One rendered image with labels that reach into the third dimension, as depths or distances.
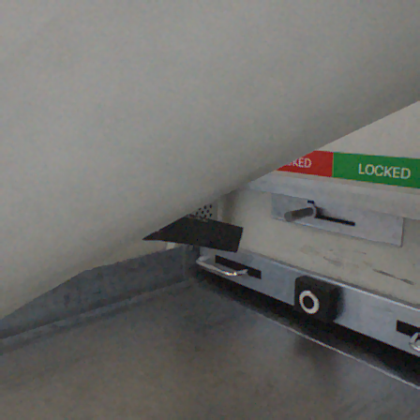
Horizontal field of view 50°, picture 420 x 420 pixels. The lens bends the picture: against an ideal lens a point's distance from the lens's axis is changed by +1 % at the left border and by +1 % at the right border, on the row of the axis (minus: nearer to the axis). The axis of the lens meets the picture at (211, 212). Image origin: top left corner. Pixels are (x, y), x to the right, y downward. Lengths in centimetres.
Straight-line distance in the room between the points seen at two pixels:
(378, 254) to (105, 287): 42
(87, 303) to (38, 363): 15
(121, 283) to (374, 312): 39
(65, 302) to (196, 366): 24
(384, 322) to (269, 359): 15
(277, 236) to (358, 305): 16
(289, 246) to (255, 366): 20
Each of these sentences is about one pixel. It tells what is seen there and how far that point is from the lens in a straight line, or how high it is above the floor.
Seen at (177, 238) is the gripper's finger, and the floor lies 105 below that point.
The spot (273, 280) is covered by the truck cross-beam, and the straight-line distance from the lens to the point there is 73.
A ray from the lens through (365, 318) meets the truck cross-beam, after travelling 65.
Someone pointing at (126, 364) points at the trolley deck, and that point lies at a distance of 61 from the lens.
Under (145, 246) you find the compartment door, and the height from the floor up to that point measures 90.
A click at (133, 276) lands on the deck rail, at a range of 78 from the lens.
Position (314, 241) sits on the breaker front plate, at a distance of 67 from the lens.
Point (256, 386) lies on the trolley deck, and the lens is 56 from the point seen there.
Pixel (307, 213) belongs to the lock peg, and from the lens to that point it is 65.
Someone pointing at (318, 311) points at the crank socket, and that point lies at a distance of 66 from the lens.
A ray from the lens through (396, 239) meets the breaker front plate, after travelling 61.
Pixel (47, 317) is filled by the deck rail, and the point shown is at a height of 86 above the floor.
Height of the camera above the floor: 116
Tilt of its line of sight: 13 degrees down
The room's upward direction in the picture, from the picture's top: straight up
